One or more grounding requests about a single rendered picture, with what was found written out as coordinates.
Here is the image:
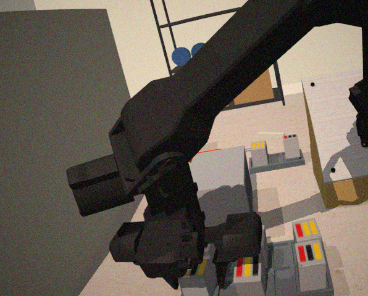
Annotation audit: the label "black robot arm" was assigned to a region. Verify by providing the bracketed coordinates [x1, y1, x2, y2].
[66, 0, 368, 279]

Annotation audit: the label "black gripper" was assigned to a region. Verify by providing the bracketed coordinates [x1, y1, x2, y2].
[109, 182, 262, 289]

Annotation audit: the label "cream flat bar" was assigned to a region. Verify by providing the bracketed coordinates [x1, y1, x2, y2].
[258, 133, 285, 139]

